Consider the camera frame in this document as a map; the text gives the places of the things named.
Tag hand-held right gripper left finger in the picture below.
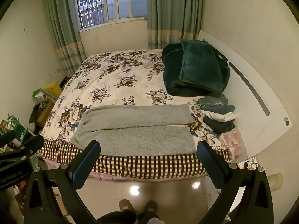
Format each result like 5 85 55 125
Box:
24 140 101 224

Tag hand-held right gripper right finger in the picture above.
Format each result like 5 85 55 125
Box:
196 141 274 224

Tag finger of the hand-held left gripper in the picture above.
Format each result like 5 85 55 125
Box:
0 135 45 162
0 131 16 150

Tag grey pants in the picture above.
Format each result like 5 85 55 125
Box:
70 104 197 157

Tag teal shelf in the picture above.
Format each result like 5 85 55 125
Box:
0 117 35 145

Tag pink floral pillow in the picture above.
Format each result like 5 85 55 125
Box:
223 131 246 157

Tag cardboard box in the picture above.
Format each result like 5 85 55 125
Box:
37 101 55 127

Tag folded white garment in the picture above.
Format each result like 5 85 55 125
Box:
203 111 237 123

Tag white pipe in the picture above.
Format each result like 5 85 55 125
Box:
35 92 58 103

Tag folded dark teal garment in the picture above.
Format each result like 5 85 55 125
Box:
200 104 235 115

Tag person's left shoe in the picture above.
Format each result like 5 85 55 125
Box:
119 199 136 215

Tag person's shoe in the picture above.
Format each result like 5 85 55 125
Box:
142 200 159 218
119 199 136 215

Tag yellow box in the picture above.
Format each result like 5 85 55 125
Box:
44 82 62 97

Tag white headboard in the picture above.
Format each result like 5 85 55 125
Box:
197 30 292 161

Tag folded blue denim garment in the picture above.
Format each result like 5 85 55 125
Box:
197 94 229 106

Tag cream cylindrical container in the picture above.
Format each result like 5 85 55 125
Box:
266 173 283 192

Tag person's right shoe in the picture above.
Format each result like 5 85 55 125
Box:
142 200 159 218

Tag bed with floral sheet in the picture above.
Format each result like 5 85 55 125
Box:
36 49 248 180

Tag dark green blanket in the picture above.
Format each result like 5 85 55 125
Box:
162 44 231 97

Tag dark green pillow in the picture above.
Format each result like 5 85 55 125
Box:
179 38 223 92

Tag green striped curtain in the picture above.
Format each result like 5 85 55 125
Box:
44 0 87 77
147 0 205 50

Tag barred window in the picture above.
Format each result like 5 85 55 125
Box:
74 0 149 32

